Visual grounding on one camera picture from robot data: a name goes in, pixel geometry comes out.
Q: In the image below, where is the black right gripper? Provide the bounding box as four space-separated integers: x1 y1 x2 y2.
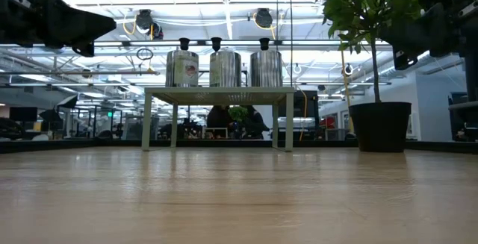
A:
380 0 478 71

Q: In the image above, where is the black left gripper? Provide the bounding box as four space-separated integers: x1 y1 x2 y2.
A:
0 0 118 58

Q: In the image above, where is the scented candle tin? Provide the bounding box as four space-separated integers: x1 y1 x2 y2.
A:
249 49 284 88
208 51 243 88
165 49 200 88

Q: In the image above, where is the black background lamp shade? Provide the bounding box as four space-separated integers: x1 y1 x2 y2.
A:
39 94 78 124

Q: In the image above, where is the green plant in black pot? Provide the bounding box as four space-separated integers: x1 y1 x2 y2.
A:
320 0 426 154

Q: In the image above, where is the black background monitor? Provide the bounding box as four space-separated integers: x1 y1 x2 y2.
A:
9 106 38 123

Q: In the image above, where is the black background cabinet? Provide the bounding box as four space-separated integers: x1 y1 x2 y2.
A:
294 90 320 140

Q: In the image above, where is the pale green mesh shelf riser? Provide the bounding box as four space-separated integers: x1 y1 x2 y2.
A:
140 86 297 152

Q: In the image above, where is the person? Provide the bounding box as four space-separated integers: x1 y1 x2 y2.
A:
241 104 270 140
206 104 235 140

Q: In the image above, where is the small background green plant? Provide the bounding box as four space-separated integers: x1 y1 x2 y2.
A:
228 105 249 124

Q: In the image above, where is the hanging black cable loop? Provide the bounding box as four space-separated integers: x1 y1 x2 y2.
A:
136 47 155 61

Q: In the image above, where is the black ceiling cable reel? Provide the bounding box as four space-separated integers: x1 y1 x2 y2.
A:
254 7 274 29
134 8 164 40

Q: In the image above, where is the yellow hanging cable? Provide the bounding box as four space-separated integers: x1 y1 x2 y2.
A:
338 49 354 133

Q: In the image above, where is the black table frame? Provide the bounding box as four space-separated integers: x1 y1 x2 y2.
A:
0 138 478 154

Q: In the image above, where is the yellow background cable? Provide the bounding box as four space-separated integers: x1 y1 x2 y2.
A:
297 87 308 141

